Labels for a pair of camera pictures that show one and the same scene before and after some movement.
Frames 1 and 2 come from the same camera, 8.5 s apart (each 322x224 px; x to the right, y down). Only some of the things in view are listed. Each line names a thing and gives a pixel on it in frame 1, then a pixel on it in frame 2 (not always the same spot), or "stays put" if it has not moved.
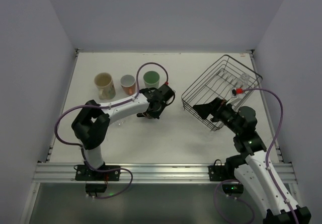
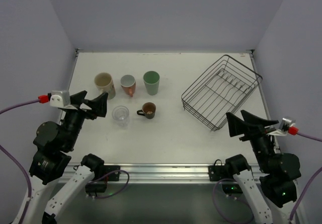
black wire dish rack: (227, 78) stays put
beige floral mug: (104, 81) stays put
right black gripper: (214, 109) → (253, 132)
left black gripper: (150, 113) → (84, 111)
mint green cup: (151, 79) stays put
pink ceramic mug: (128, 83) stays put
